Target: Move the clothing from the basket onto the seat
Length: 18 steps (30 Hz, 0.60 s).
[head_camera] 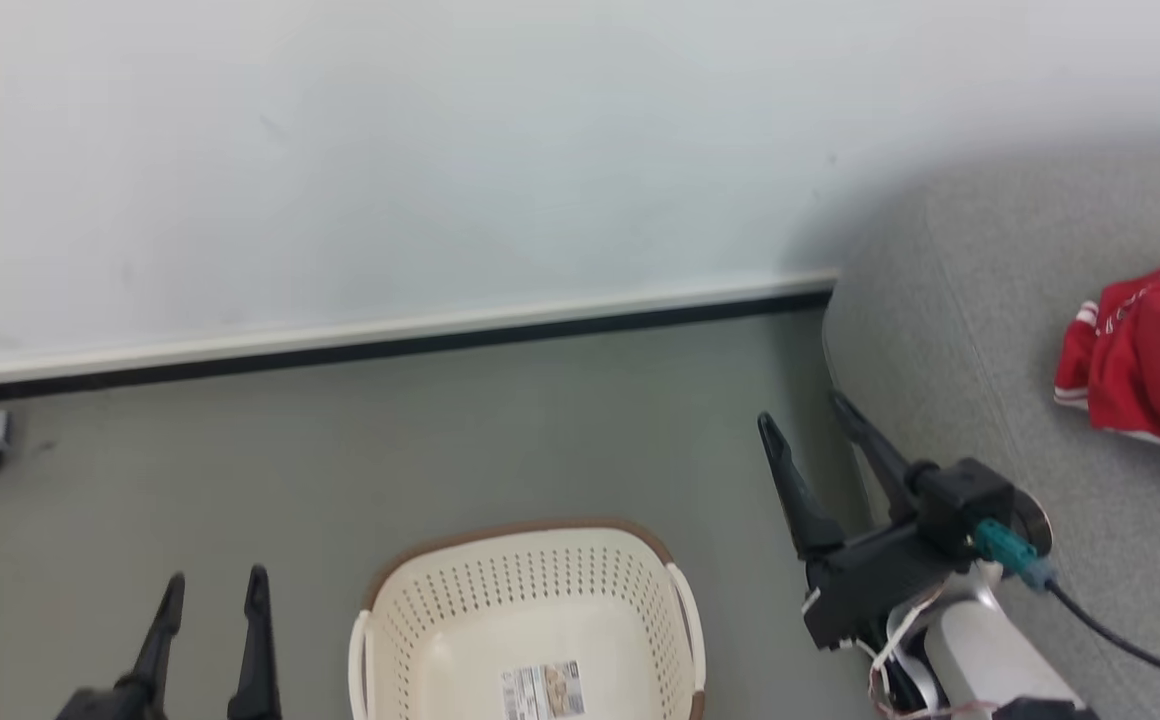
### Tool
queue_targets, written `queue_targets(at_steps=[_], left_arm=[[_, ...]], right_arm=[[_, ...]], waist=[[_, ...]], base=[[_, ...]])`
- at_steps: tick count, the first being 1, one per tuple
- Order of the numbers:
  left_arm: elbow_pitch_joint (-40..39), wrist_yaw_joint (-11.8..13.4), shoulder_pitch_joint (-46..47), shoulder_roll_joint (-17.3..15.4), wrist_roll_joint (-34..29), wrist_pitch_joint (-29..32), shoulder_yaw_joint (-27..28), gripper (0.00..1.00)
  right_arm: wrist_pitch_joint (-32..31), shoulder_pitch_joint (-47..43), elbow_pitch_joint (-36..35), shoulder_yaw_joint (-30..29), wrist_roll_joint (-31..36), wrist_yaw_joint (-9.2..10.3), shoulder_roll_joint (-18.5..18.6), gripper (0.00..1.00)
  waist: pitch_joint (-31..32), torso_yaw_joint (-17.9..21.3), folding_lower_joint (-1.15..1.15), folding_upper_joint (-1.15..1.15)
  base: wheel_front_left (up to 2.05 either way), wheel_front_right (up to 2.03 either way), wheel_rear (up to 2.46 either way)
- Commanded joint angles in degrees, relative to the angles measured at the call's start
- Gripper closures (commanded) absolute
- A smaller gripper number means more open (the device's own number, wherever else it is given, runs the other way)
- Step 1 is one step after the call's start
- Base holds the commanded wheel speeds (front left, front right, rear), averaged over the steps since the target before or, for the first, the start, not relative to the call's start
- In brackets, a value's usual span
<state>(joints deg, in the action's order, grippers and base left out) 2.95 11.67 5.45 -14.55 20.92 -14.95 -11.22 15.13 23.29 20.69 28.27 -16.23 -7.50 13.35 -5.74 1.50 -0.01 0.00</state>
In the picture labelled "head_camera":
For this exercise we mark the grey fabric sofa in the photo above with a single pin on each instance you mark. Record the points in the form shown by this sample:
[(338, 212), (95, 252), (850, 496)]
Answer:
[(990, 350)]

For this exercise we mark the printed sticker label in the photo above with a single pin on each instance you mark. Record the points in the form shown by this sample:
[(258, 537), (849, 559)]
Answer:
[(542, 690)]

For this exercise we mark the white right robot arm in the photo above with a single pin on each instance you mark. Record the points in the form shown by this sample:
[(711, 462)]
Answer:
[(990, 660)]

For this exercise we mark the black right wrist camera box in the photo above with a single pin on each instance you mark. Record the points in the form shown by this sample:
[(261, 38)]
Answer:
[(960, 500)]

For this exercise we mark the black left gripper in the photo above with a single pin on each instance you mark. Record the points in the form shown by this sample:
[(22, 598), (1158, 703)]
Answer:
[(105, 705)]

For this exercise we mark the red clothing with white stripes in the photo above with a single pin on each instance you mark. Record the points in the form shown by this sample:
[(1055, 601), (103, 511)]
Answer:
[(1150, 370)]

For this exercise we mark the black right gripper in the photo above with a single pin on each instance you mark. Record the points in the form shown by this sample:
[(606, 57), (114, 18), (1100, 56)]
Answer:
[(870, 585)]

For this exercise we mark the cream perforated laundry basket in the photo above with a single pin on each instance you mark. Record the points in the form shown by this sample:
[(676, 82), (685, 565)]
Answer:
[(540, 620)]

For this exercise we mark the white and black baseboard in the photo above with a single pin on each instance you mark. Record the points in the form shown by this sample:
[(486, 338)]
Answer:
[(390, 335)]

